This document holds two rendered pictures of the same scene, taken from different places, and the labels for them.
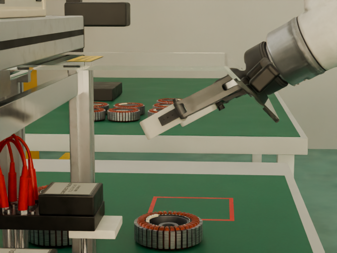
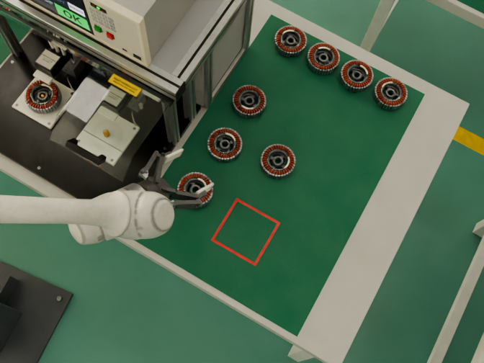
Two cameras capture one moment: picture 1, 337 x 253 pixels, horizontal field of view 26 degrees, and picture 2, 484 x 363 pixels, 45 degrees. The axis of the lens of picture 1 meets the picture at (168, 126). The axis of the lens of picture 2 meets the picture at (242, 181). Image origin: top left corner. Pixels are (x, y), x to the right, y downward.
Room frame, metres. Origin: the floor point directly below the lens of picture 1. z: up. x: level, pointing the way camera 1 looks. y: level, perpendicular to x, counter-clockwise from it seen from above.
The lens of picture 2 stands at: (1.45, -0.50, 2.53)
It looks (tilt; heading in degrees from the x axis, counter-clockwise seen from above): 71 degrees down; 107
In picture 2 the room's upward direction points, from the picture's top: 9 degrees clockwise
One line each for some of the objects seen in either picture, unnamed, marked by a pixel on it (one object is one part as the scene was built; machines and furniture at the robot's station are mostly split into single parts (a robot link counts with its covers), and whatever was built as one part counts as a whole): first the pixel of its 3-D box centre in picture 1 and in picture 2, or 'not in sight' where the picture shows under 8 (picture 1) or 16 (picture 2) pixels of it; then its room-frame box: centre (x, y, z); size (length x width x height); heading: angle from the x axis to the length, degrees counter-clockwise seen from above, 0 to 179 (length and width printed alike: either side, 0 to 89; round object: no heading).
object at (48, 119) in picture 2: not in sight; (45, 99); (0.57, 0.05, 0.78); 0.15 x 0.15 x 0.01; 86
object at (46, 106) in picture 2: not in sight; (42, 96); (0.57, 0.05, 0.80); 0.11 x 0.11 x 0.04
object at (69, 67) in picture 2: not in sight; (70, 63); (0.58, 0.20, 0.80); 0.08 x 0.05 x 0.06; 176
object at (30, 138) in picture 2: not in sight; (79, 116); (0.69, 0.06, 0.76); 0.64 x 0.47 x 0.02; 176
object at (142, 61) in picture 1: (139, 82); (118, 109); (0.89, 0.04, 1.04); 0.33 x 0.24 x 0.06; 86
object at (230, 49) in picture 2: not in sight; (226, 50); (1.05, 0.42, 0.91); 0.28 x 0.03 x 0.32; 86
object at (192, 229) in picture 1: (168, 229); (195, 190); (1.15, 0.00, 0.77); 0.11 x 0.11 x 0.04
